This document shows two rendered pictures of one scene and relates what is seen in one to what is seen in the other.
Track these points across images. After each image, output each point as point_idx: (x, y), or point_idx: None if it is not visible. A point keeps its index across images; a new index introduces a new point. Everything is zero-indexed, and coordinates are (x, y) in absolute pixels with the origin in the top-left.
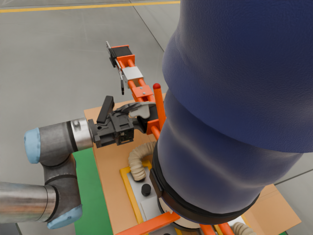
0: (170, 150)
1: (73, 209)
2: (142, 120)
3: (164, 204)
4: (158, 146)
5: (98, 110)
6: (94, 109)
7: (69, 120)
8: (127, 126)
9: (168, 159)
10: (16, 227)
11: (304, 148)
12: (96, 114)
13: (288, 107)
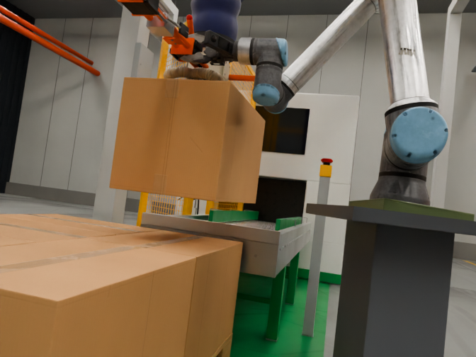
0: (236, 21)
1: None
2: (200, 47)
3: (227, 76)
4: (232, 28)
5: (22, 283)
6: (27, 288)
7: (252, 38)
8: None
9: (237, 26)
10: (331, 205)
11: None
12: (49, 282)
13: None
